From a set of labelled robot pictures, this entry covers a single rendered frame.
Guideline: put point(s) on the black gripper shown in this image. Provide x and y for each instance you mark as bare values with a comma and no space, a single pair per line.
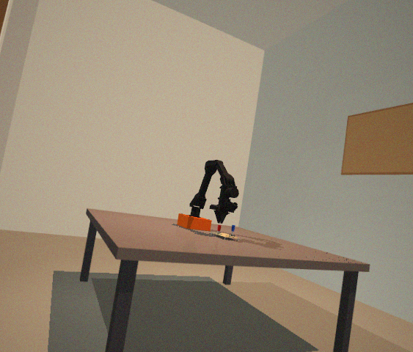
220,210

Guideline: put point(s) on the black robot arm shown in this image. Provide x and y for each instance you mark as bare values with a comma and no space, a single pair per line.
228,188

